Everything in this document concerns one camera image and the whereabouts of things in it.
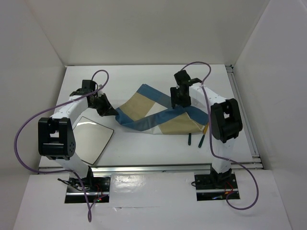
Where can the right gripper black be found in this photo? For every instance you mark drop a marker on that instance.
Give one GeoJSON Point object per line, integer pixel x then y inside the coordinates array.
{"type": "Point", "coordinates": [175, 100]}

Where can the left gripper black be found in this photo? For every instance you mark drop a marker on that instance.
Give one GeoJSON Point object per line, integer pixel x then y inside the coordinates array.
{"type": "Point", "coordinates": [107, 109]}

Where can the blue beige white cloth placemat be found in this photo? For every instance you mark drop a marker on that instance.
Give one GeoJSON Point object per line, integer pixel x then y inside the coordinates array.
{"type": "Point", "coordinates": [150, 111]}

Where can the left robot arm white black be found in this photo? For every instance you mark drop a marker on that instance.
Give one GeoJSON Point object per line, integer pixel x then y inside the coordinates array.
{"type": "Point", "coordinates": [56, 139]}

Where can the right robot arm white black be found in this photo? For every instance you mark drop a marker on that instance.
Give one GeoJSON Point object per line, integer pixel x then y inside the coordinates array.
{"type": "Point", "coordinates": [224, 123]}

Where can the square white plate dark rim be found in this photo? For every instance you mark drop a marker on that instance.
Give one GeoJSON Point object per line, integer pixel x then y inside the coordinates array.
{"type": "Point", "coordinates": [91, 139]}

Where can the gold fork green handle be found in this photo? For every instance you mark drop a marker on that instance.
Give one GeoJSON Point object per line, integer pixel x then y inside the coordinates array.
{"type": "Point", "coordinates": [189, 138]}

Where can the gold knife green handle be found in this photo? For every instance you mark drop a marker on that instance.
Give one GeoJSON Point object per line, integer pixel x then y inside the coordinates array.
{"type": "Point", "coordinates": [203, 136]}

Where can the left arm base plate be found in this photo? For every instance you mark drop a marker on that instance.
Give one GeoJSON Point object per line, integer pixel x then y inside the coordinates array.
{"type": "Point", "coordinates": [97, 191]}

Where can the front aluminium rail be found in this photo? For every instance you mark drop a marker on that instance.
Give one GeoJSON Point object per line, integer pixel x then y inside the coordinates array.
{"type": "Point", "coordinates": [160, 168]}

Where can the aluminium rail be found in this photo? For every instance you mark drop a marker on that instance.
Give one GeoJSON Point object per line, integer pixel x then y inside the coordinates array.
{"type": "Point", "coordinates": [245, 144]}
{"type": "Point", "coordinates": [160, 168]}

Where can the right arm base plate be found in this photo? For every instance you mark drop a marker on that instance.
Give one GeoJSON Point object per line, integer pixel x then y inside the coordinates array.
{"type": "Point", "coordinates": [207, 191]}

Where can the right side aluminium rail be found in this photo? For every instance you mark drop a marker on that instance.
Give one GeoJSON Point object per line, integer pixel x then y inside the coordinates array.
{"type": "Point", "coordinates": [245, 144]}

